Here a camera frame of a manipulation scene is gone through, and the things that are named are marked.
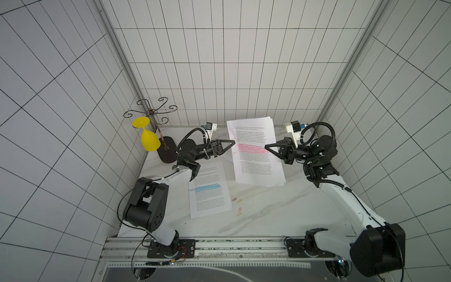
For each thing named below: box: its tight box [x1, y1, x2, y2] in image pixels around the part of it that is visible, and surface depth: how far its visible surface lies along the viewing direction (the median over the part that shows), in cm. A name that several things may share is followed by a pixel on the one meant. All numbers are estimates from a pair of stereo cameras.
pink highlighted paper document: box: [226, 116, 286, 187], surface depth 70 cm
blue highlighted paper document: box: [188, 161, 233, 220], surface depth 90 cm
